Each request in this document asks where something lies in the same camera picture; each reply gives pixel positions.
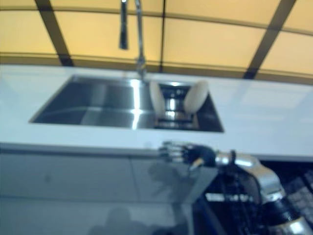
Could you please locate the stainless steel sink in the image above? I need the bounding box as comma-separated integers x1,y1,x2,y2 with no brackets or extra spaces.
28,74,224,133

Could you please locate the black sink drying rack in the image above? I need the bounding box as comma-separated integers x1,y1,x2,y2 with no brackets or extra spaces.
153,82,217,130

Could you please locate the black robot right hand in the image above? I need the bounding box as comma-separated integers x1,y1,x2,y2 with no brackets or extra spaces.
157,141,217,167

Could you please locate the dishwasher lower wire rack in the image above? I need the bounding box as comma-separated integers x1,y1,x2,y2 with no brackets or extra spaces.
195,171,282,235

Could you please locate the black built-in dishwasher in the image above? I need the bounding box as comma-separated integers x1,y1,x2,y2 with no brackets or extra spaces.
180,159,313,235

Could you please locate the glossy white cabinet door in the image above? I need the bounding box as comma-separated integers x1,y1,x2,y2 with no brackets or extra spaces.
129,156,196,204
0,151,137,199

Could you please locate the cream ceramic plate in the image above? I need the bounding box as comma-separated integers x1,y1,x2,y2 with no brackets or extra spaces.
183,80,208,114
149,79,164,114

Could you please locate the chrome kitchen faucet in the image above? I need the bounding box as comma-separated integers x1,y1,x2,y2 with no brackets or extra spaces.
119,0,150,86

